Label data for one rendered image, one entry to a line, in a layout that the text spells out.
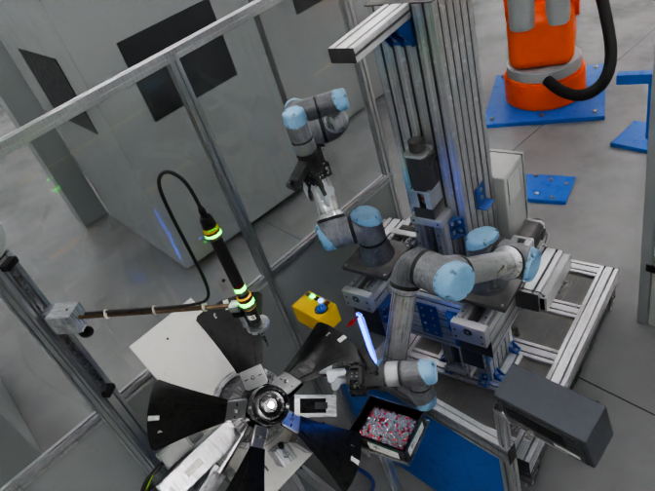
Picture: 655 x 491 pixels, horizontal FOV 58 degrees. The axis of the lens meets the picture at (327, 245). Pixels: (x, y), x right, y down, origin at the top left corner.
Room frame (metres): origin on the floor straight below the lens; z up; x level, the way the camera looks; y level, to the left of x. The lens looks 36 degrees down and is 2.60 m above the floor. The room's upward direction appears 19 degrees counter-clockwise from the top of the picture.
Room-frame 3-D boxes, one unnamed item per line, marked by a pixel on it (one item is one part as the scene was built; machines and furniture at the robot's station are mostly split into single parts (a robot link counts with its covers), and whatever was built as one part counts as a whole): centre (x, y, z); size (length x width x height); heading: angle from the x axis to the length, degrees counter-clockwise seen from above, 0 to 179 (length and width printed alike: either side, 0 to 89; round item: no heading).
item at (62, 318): (1.53, 0.85, 1.54); 0.10 x 0.07 x 0.08; 68
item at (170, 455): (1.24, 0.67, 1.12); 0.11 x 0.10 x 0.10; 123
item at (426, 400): (1.19, -0.12, 1.08); 0.11 x 0.08 x 0.11; 32
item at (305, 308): (1.74, 0.13, 1.02); 0.16 x 0.10 x 0.11; 33
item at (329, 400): (1.35, 0.24, 0.98); 0.20 x 0.16 x 0.20; 33
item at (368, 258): (1.95, -0.18, 1.09); 0.15 x 0.15 x 0.10
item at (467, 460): (1.41, -0.09, 0.45); 0.82 x 0.01 x 0.66; 33
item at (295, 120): (1.80, -0.04, 1.78); 0.09 x 0.08 x 0.11; 175
